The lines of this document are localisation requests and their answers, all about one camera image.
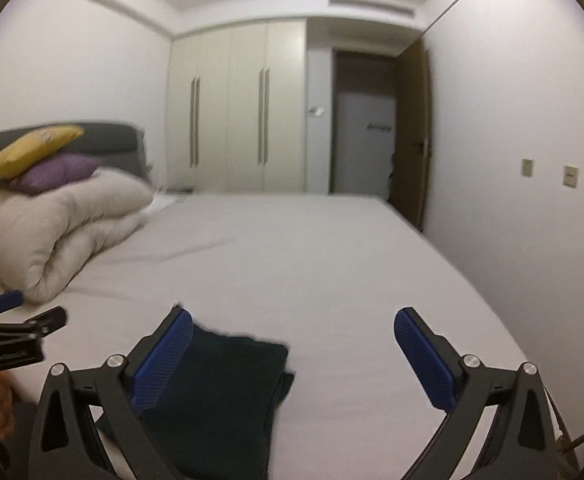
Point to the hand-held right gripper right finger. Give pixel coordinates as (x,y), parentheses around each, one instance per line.
(422,360)

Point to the white wall switch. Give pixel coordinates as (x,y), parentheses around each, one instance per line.
(315,110)

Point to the cream wardrobe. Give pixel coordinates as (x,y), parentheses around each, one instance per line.
(231,110)

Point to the yellow pillow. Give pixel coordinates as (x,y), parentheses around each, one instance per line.
(31,150)

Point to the beige folded duvet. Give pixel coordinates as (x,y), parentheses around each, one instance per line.
(61,230)

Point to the purple pillow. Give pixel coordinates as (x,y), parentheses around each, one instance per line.
(56,172)

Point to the bed with white sheet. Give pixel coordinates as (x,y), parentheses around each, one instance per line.
(297,260)

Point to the brown wooden door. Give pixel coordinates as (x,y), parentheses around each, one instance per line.
(412,110)

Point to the beige wall socket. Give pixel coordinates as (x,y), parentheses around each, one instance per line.
(570,176)
(527,167)

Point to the person's left hand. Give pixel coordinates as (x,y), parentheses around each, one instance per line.
(2,400)

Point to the dark green garment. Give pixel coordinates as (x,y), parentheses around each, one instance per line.
(221,400)

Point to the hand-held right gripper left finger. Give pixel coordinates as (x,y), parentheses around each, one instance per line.
(164,355)

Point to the grey headboard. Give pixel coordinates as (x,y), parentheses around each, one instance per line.
(116,142)

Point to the ceiling air vent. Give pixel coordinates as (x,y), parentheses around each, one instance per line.
(372,5)

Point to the white hallway door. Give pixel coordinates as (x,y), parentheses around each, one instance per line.
(364,160)

